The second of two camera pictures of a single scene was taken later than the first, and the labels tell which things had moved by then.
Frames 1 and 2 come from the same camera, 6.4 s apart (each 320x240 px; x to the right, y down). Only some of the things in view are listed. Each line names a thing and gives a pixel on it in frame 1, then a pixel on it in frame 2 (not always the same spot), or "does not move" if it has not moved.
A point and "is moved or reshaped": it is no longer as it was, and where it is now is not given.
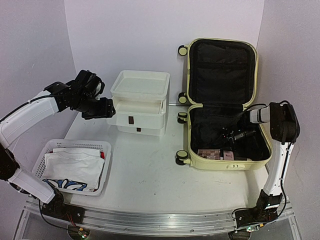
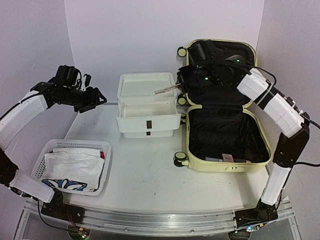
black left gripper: x=105 y=111 -> x=92 y=100
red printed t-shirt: x=102 y=155 does not move
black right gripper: x=229 y=136 -> x=181 y=75
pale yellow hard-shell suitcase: x=222 y=81 does not move
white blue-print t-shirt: x=79 y=169 does not move
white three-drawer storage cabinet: x=139 y=99 is moved or reshaped
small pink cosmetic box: x=228 y=155 is moved or reshaped
